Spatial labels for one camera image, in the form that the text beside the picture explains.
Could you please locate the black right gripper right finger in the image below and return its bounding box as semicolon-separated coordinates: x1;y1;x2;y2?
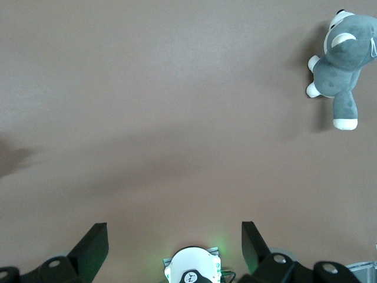
238;221;363;283

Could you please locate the aluminium table edge rail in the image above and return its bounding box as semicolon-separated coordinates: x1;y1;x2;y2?
344;261;377;283

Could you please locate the grey white husky plush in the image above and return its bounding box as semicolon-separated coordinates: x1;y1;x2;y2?
305;8;377;131

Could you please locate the black base cable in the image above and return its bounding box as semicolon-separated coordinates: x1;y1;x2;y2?
219;268;237;282

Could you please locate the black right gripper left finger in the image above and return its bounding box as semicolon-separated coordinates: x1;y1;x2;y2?
0;223;109;283

